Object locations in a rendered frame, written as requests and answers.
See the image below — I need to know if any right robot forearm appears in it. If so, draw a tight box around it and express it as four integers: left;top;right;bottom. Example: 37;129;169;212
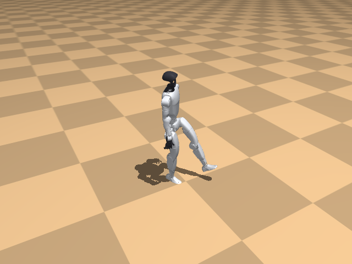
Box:
163;119;172;141

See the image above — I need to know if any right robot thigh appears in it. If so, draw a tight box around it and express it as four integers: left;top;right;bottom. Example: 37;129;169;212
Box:
164;128;179;161

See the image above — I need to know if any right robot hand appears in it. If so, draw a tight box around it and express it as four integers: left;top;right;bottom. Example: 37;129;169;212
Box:
164;137;174;149

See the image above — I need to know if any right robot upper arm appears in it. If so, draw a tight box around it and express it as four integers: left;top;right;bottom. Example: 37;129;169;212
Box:
161;96;171;123

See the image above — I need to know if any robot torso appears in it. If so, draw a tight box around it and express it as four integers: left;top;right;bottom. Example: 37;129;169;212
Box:
162;86;180;132

